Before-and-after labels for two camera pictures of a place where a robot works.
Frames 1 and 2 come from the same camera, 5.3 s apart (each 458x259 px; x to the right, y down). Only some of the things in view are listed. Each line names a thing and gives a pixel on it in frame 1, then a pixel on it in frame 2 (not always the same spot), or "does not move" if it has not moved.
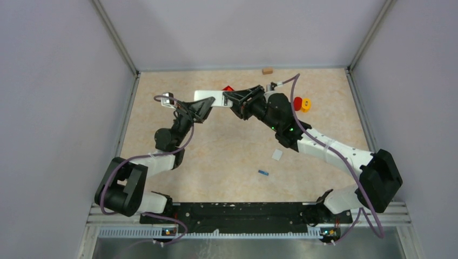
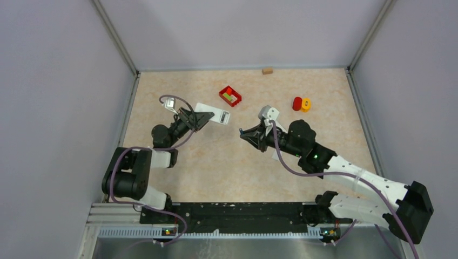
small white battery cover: [277, 154] does not move
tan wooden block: [267, 71] does not move
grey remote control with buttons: [219, 101] -> [221, 116]
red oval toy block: [297, 103] does not move
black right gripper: [246, 99] -> [257, 137]
